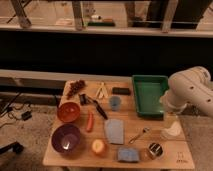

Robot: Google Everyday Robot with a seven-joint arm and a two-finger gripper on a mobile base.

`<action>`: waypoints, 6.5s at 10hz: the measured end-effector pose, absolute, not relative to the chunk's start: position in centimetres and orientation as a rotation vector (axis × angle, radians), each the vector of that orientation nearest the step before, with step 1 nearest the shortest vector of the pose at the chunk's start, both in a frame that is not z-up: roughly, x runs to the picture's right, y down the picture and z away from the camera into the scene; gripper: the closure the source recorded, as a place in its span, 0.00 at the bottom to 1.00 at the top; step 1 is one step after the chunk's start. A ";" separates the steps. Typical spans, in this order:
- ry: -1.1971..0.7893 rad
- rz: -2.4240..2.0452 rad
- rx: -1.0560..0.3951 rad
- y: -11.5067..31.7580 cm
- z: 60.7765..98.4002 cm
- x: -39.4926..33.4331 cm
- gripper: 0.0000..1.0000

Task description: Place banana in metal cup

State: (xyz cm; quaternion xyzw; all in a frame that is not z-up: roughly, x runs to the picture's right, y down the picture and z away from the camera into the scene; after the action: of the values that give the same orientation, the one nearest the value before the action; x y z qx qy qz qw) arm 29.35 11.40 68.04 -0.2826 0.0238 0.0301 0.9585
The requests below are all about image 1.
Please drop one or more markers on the black rectangular block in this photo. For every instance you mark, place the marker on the black rectangular block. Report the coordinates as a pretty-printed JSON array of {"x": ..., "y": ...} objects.
[{"x": 121, "y": 91}]

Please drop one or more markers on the peach fruit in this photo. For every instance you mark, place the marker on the peach fruit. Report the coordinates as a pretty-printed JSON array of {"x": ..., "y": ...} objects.
[{"x": 98, "y": 147}]

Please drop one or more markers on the white round container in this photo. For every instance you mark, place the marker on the white round container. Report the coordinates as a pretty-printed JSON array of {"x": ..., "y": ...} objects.
[{"x": 172, "y": 132}]

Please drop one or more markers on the green plastic tray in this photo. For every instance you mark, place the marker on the green plastic tray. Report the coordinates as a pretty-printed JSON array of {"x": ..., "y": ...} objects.
[{"x": 147, "y": 92}]

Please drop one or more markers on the wooden cutting board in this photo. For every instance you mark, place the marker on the wooden cutting board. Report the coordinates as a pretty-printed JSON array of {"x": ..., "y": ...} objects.
[{"x": 66, "y": 90}]

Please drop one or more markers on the metal spoon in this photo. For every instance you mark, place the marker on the metal spoon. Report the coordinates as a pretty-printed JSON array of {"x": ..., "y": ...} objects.
[{"x": 144, "y": 130}]

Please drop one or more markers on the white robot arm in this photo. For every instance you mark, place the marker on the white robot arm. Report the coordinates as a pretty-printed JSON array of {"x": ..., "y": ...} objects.
[{"x": 191, "y": 86}]

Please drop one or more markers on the small black clip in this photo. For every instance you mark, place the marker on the small black clip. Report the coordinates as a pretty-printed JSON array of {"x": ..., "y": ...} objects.
[{"x": 83, "y": 99}]

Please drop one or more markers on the bunch of dark grapes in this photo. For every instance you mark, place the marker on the bunch of dark grapes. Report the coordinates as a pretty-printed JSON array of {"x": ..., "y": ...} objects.
[{"x": 75, "y": 87}]

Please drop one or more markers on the black chair base leg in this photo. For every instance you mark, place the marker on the black chair base leg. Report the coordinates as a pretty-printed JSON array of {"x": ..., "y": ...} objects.
[{"x": 16, "y": 147}]

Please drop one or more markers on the orange bowl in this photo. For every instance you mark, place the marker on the orange bowl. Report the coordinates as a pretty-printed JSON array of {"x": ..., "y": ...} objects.
[{"x": 68, "y": 112}]

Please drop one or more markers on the grey blue folded cloth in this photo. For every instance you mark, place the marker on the grey blue folded cloth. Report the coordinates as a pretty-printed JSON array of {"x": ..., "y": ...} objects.
[{"x": 114, "y": 131}]

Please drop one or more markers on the blue plastic cup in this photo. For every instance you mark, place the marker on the blue plastic cup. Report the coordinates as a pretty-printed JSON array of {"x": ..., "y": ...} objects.
[{"x": 115, "y": 103}]

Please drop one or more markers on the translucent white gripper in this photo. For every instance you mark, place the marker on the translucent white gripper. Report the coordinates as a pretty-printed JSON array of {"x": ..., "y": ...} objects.
[{"x": 169, "y": 118}]

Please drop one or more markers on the blue sponge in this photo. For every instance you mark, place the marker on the blue sponge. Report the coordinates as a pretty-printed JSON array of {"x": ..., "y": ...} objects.
[{"x": 129, "y": 155}]

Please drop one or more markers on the metal cup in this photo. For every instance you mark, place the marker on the metal cup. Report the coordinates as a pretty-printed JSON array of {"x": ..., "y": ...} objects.
[{"x": 155, "y": 150}]

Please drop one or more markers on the black handled knife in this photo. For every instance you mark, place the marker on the black handled knife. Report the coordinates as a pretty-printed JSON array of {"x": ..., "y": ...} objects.
[{"x": 98, "y": 108}]

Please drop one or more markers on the purple bowl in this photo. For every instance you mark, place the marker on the purple bowl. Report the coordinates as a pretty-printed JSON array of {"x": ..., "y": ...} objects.
[{"x": 65, "y": 138}]

